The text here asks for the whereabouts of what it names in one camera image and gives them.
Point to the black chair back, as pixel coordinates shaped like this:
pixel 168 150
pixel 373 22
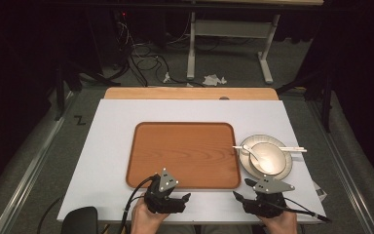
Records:
pixel 79 221

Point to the person's left hand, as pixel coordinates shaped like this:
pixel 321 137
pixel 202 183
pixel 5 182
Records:
pixel 144 221

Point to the white ceramic spoon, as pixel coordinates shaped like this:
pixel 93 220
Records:
pixel 248 148

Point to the white chopstick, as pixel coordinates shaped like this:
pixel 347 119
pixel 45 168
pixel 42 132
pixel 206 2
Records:
pixel 293 148
pixel 297 150

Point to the metal floor rail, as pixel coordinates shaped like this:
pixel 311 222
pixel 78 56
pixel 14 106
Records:
pixel 344 162
pixel 29 177

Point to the crumpled white paper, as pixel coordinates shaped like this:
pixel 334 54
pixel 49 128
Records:
pixel 212 79

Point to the cream round bowl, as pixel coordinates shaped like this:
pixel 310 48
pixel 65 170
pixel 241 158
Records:
pixel 271 160

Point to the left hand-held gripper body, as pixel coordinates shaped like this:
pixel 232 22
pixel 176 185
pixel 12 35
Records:
pixel 162 201

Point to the white table cover board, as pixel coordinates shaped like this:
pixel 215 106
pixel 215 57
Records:
pixel 110 156

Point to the white metal desk frame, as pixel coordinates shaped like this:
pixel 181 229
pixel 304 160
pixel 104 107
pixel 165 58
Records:
pixel 230 28

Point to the small white paper scrap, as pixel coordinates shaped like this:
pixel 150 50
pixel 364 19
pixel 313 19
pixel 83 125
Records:
pixel 166 78

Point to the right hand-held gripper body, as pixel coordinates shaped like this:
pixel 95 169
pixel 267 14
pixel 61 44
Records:
pixel 269 187

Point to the person's right hand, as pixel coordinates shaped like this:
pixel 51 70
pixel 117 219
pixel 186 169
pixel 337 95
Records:
pixel 282 224

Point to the brown wooden tray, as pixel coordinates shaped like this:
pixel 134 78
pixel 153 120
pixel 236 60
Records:
pixel 181 152

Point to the cream round plate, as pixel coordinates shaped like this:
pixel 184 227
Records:
pixel 288 161

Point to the black metal stand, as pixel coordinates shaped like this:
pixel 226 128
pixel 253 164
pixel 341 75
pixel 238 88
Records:
pixel 327 97
pixel 60 84

